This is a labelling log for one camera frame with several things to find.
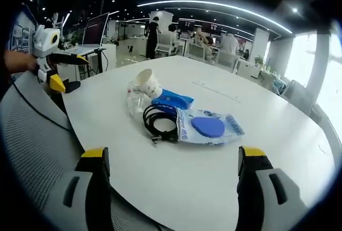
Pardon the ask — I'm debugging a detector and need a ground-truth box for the grey mesh chair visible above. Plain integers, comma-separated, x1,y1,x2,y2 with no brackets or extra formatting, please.
0,70,164,231

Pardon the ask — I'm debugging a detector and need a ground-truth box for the wall poster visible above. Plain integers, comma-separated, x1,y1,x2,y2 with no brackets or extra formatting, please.
11,20,30,55

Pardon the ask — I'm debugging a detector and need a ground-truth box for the open laptop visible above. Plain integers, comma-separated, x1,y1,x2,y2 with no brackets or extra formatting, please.
77,12,111,51

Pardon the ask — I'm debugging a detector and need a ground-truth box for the white office chair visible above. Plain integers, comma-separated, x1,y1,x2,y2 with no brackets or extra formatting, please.
215,51,240,73
155,33,176,56

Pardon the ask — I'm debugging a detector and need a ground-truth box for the blue wipes packet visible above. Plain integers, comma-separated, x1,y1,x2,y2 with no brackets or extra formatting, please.
150,88,195,109

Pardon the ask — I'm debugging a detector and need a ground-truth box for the blue oval pad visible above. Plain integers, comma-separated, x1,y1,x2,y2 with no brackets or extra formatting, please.
190,116,225,138

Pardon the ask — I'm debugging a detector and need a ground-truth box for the white blue plastic bag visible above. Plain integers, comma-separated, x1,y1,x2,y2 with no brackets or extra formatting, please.
174,107,246,147

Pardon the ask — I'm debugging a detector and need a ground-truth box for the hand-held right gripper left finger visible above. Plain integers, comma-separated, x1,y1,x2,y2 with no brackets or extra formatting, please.
44,147,112,231

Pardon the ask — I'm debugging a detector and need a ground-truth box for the white table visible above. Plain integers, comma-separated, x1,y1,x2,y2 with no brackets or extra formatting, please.
60,56,337,231

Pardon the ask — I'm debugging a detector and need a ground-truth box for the small standing desk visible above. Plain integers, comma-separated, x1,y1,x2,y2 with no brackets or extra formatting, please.
66,44,107,81

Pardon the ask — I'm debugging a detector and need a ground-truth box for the thin black cable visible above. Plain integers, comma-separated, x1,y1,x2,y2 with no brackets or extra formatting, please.
10,79,73,132

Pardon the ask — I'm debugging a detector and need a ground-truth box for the person's left hand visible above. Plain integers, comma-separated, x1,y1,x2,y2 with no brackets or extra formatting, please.
4,50,38,73

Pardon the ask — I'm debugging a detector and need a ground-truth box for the white paper cup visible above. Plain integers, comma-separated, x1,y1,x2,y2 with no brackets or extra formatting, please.
134,68,163,99

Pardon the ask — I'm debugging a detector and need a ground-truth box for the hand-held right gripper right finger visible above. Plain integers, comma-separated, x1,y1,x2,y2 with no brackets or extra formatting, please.
235,145,308,231

